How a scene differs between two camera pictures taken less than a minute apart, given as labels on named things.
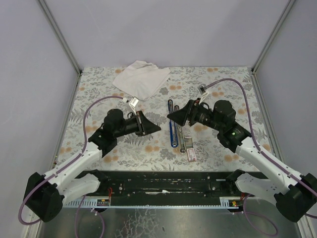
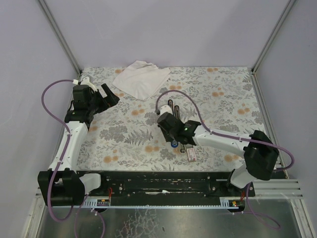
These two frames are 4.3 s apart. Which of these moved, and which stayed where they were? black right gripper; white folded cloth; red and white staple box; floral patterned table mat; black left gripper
Moved: black left gripper; black right gripper
Stayed: red and white staple box; white folded cloth; floral patterned table mat
